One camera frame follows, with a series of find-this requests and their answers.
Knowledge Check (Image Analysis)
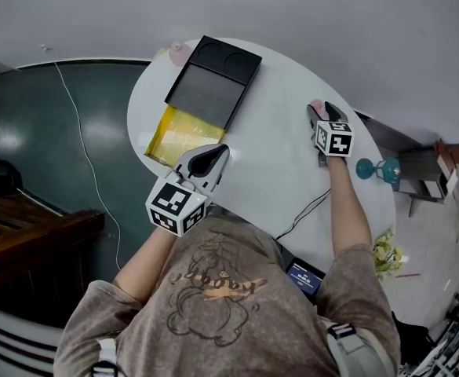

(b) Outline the teal table lamp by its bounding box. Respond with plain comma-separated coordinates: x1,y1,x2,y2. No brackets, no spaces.
355,156,403,191

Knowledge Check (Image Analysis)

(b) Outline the person's brown printed shirt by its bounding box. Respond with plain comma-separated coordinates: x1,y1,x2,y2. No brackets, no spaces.
53,214,403,377

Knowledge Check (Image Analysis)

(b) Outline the red-brown box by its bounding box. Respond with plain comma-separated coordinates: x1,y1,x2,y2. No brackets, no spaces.
434,141,459,196

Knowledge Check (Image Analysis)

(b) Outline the pale pink makeup bottle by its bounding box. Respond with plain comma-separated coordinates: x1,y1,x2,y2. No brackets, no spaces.
168,41,188,66

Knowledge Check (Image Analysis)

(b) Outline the white cable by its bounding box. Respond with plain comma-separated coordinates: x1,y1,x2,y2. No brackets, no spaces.
39,44,123,271

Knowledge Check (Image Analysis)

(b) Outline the black device with screen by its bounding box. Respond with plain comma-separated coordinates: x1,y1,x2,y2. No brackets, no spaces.
284,257,326,302

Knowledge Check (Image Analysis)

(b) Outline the white striped furniture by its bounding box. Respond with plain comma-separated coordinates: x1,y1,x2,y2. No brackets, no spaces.
0,299,66,377

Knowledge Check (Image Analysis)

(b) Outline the person's right forearm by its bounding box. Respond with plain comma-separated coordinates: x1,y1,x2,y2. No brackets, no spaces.
324,154,373,259

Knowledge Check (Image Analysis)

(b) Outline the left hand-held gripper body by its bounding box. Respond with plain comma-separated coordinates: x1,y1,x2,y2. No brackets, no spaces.
145,143,231,238

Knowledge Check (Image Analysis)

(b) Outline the pink makeup jar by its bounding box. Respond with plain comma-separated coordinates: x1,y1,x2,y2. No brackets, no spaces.
310,99,328,119

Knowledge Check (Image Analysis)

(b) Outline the black makeup box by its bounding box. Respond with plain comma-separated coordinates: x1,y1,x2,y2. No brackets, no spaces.
163,35,263,134

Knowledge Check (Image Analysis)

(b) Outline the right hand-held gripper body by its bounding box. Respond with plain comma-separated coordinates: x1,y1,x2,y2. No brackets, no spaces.
309,101,355,168

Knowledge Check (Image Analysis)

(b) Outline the dark wooden cabinet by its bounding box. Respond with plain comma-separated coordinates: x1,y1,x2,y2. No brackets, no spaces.
0,194,106,302

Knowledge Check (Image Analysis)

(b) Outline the grey backpack strap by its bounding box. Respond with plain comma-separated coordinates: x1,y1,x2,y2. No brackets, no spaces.
91,336,125,377
322,320,375,377

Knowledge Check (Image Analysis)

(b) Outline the metal storage rack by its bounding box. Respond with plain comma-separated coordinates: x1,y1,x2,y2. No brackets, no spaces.
399,276,459,377

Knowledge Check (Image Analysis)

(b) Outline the yellow box drawer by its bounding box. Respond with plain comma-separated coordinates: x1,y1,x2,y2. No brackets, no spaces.
144,105,228,169

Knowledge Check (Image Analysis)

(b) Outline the yellow flower bunch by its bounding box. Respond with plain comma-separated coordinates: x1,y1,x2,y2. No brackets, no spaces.
371,228,407,283

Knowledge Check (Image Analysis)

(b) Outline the person's left forearm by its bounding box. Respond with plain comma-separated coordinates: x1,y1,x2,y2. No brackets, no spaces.
111,225,178,302

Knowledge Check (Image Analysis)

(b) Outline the black cable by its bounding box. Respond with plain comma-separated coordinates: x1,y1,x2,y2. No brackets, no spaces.
275,188,333,242

